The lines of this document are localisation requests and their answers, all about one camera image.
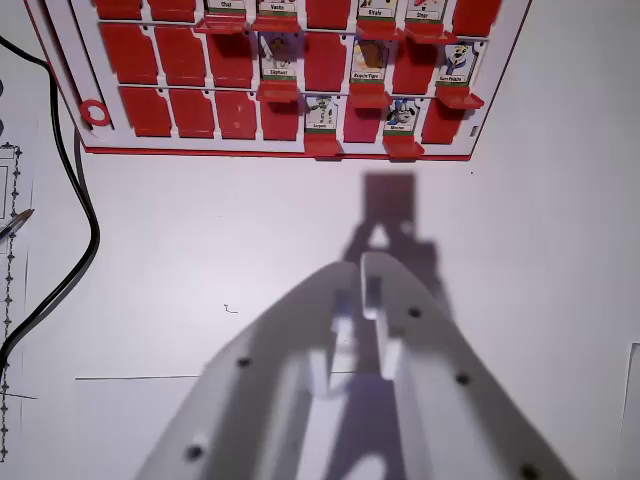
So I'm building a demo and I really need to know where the red and white game board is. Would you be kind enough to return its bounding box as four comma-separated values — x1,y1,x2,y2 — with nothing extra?
22,0,534,162

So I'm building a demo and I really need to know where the ballpoint pen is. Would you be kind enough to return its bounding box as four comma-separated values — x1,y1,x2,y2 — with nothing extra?
0,208,36,242

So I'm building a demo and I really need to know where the black cable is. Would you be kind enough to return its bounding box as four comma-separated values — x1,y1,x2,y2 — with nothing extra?
0,35,101,357
72,127,99,236

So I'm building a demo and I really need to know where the red board flap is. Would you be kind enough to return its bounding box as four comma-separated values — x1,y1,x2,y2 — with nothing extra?
433,83,487,111

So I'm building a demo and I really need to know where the white sheet with printed border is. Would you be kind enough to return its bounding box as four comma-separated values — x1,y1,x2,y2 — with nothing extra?
0,141,37,467

